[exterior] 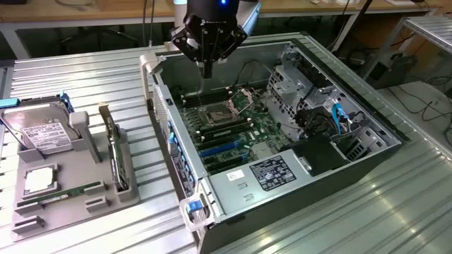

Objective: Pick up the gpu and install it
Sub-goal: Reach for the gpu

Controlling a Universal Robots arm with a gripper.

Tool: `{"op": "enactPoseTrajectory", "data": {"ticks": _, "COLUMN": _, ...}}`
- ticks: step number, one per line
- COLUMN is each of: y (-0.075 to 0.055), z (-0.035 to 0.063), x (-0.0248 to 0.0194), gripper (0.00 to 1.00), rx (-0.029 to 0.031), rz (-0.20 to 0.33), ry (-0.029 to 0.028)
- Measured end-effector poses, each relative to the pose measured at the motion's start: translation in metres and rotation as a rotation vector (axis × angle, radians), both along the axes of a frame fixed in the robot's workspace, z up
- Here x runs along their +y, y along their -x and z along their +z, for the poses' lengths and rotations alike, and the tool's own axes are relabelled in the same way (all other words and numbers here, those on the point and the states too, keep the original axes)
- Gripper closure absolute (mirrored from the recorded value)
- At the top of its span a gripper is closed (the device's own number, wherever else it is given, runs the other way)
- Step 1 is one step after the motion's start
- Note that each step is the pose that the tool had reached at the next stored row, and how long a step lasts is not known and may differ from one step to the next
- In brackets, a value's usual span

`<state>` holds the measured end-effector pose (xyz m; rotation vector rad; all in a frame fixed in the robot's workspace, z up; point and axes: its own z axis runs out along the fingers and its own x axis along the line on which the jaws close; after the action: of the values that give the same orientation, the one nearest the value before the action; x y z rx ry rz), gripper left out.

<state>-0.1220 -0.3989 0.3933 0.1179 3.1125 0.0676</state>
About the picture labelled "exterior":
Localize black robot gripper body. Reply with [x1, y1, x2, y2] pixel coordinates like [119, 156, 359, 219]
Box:
[185, 0, 242, 32]

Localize metal socket cover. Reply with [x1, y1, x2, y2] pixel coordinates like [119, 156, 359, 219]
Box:
[226, 86, 258, 112]

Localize empty black RAM slots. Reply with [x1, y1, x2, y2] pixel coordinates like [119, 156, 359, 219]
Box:
[181, 88, 235, 108]

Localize metal disk bay cage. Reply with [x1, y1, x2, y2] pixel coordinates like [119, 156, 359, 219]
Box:
[267, 43, 335, 134]

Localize CPU socket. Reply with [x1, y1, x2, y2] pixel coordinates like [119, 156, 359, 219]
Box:
[198, 104, 235, 125]

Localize installed black RAM stick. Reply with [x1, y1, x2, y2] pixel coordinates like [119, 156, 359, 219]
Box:
[198, 119, 254, 141]

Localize green motherboard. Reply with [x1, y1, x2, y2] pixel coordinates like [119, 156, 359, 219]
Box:
[177, 86, 283, 176]

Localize blue expansion slot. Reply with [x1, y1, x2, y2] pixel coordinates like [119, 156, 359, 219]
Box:
[199, 139, 242, 157]

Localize blue disk caddy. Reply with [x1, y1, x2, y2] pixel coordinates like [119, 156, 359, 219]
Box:
[0, 90, 77, 113]

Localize silver chipset heatsink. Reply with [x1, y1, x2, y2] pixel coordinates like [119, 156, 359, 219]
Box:
[250, 146, 281, 160]

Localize black expansion slot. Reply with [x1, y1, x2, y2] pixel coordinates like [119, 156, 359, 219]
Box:
[205, 155, 246, 171]

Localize black box on floor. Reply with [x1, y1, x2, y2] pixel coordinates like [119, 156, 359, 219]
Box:
[369, 52, 419, 89]

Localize silver hard disk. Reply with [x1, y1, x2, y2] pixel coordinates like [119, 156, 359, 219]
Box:
[2, 102, 85, 156]

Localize silver power supply unit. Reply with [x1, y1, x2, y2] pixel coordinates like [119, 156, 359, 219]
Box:
[207, 148, 314, 215]

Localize open grey PC case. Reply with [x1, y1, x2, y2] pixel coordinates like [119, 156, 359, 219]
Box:
[139, 31, 413, 254]

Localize metal slat side table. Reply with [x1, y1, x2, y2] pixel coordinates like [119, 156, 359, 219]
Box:
[387, 16, 452, 70]

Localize silver CPU chip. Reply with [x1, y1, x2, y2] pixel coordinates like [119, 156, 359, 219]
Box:
[25, 167, 58, 193]

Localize green RAM stick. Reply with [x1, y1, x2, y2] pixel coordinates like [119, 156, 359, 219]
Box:
[37, 182, 90, 206]

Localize grey plastic parts rack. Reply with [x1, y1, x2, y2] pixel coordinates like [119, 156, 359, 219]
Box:
[10, 111, 142, 242]

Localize black looped wire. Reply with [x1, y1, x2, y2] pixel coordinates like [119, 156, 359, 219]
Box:
[235, 60, 274, 83]

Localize wooden desk with white frame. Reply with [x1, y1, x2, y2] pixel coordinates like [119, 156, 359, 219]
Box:
[0, 0, 446, 60]

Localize blue wire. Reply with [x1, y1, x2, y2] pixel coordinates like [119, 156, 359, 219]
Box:
[331, 102, 351, 136]

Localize graphics card with metal bracket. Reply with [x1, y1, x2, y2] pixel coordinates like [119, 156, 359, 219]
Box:
[97, 101, 130, 192]

